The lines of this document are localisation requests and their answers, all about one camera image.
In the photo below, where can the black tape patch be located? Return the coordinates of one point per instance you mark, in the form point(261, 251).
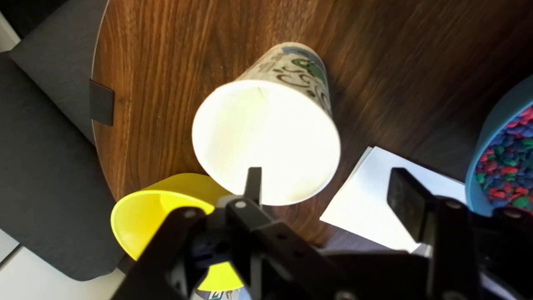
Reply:
point(101, 101)

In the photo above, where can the blue plastic bowl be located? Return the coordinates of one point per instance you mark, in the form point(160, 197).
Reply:
point(483, 127)

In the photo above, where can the colourful beads pile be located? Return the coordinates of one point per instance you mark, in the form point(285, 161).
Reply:
point(513, 161)

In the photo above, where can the white paper sheet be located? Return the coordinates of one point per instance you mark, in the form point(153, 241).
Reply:
point(366, 206)

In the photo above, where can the yellow plastic bowl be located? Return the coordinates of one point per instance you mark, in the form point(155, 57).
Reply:
point(143, 217)

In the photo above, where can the printed white paper cup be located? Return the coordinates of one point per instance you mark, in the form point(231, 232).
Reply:
point(266, 134)

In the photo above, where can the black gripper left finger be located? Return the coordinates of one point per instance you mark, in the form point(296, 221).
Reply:
point(260, 251)

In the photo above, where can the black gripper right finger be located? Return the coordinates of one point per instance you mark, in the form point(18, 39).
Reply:
point(471, 251)

